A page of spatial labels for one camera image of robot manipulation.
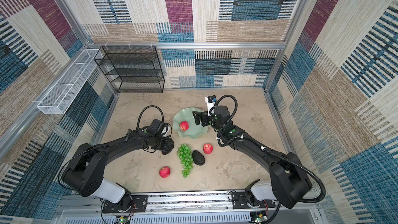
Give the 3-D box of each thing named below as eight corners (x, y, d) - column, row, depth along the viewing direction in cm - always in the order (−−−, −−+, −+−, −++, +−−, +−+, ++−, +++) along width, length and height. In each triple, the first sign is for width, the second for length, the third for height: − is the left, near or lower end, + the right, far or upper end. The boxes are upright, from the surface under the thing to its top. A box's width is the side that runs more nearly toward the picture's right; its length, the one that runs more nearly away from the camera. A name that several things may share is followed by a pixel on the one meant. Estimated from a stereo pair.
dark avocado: (189, 157, 88) (188, 155, 85) (195, 151, 90) (195, 148, 87) (200, 168, 84) (200, 165, 81) (206, 160, 87) (206, 158, 84)
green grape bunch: (183, 177, 81) (182, 176, 79) (176, 148, 91) (176, 146, 89) (197, 173, 82) (196, 171, 80) (189, 144, 93) (188, 142, 90)
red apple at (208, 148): (201, 149, 91) (201, 146, 88) (207, 144, 94) (207, 141, 91) (208, 155, 89) (208, 152, 86) (213, 150, 91) (214, 147, 88)
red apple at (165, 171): (160, 178, 83) (158, 175, 79) (161, 169, 86) (160, 166, 82) (169, 178, 83) (168, 175, 79) (170, 169, 86) (169, 166, 82)
